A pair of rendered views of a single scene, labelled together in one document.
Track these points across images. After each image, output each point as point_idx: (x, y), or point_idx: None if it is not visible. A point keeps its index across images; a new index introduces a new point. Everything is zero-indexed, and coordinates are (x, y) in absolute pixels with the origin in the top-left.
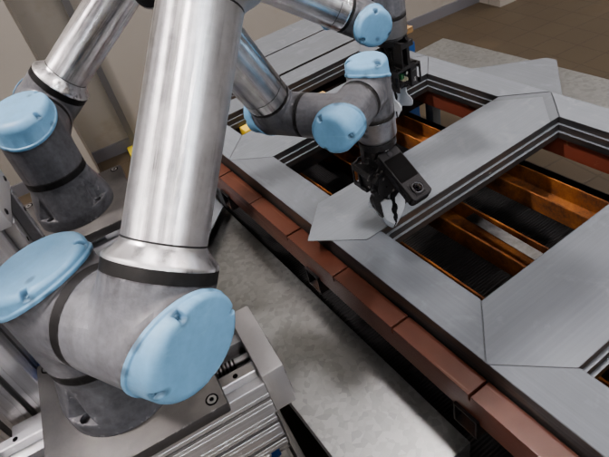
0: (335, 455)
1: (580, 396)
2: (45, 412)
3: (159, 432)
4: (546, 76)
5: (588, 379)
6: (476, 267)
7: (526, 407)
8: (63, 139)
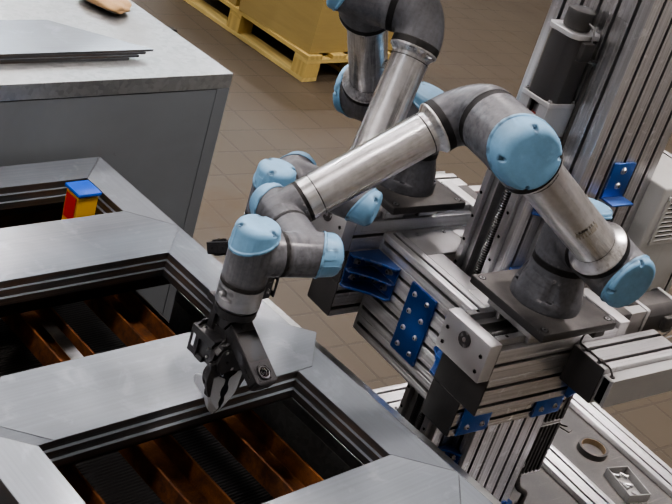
0: (273, 305)
1: (130, 202)
2: (440, 183)
3: None
4: None
5: (121, 206)
6: (96, 474)
7: None
8: (544, 226)
